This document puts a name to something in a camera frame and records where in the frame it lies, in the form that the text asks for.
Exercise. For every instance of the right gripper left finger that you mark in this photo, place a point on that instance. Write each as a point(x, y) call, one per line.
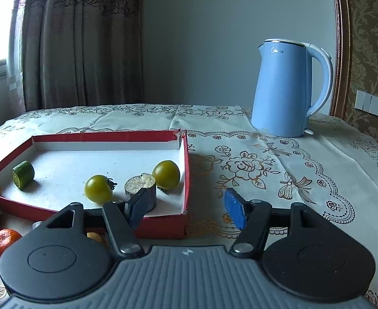
point(121, 220)

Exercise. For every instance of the ornate brown headboard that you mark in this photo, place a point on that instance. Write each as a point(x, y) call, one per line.
point(356, 62)

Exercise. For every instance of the red shallow cardboard box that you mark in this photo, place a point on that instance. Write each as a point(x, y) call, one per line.
point(64, 162)

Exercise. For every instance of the smaller orange tangerine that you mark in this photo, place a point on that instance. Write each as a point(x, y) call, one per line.
point(7, 238)

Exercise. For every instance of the green tomato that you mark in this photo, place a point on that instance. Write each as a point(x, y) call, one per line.
point(167, 175)
point(99, 189)

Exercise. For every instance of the green tomato front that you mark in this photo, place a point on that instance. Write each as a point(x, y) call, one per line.
point(99, 189)

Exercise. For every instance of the dark sugarcane piece in box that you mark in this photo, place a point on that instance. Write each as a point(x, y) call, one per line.
point(136, 183)

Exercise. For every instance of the white wall switch panel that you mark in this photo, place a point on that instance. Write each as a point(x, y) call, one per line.
point(366, 102)

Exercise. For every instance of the green cucumber piece in box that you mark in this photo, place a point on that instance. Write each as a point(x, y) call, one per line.
point(23, 174)

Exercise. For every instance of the white floral tablecloth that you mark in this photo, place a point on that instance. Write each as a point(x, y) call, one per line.
point(334, 170)

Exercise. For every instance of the brown patterned curtain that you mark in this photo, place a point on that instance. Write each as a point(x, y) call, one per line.
point(66, 53)

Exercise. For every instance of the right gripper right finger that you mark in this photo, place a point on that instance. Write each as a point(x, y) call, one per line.
point(252, 219)

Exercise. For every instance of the light blue electric kettle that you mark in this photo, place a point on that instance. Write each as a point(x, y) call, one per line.
point(282, 104)

